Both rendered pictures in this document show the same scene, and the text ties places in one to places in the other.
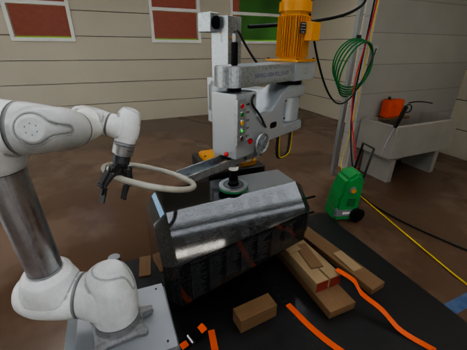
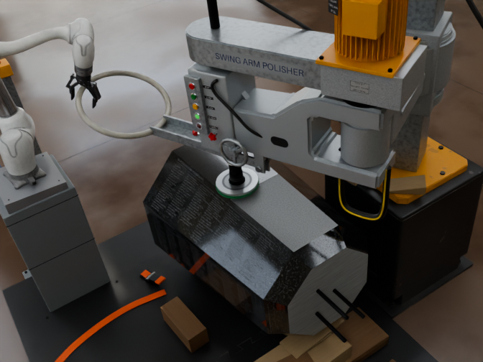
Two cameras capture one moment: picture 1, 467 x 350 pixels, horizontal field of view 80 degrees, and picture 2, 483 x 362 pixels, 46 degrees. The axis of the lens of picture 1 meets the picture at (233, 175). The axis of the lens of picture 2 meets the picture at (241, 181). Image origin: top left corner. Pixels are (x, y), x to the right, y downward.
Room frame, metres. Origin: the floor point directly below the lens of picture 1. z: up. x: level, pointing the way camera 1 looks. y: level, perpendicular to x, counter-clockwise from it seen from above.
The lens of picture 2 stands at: (1.68, -2.19, 2.69)
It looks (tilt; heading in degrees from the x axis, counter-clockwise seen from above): 39 degrees down; 85
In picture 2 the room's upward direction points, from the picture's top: 8 degrees counter-clockwise
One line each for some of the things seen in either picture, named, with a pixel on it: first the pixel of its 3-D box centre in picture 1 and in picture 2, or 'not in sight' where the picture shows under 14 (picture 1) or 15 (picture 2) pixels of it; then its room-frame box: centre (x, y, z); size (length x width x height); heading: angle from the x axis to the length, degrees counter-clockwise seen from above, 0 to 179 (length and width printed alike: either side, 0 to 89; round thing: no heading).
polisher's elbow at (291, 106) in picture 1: (286, 107); (364, 134); (2.33, -0.43, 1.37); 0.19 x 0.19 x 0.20
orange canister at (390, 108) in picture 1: (394, 107); not in sight; (4.28, -2.43, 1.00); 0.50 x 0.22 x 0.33; 114
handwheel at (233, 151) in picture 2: (258, 142); (237, 148); (1.84, -0.17, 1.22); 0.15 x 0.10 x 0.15; 139
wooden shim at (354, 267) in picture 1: (347, 260); not in sight; (1.95, -1.02, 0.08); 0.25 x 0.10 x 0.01; 25
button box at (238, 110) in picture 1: (240, 122); (197, 105); (1.71, -0.04, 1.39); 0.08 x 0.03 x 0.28; 139
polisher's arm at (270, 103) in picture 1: (269, 117); (302, 129); (2.12, -0.27, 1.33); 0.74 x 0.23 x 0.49; 139
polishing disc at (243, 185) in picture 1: (233, 185); (236, 181); (1.83, 0.00, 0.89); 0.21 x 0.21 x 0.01
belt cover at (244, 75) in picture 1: (267, 75); (292, 59); (2.10, -0.23, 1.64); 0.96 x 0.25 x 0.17; 139
